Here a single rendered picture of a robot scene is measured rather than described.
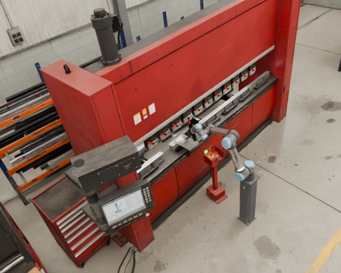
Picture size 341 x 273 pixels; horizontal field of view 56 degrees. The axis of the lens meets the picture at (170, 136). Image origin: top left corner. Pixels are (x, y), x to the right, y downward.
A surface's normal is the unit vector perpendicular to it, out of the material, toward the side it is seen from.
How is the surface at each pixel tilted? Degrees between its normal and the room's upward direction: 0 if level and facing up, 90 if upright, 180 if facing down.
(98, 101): 90
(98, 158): 0
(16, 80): 90
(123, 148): 1
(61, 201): 0
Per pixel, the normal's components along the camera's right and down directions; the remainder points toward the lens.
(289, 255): -0.12, -0.77
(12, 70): 0.66, 0.41
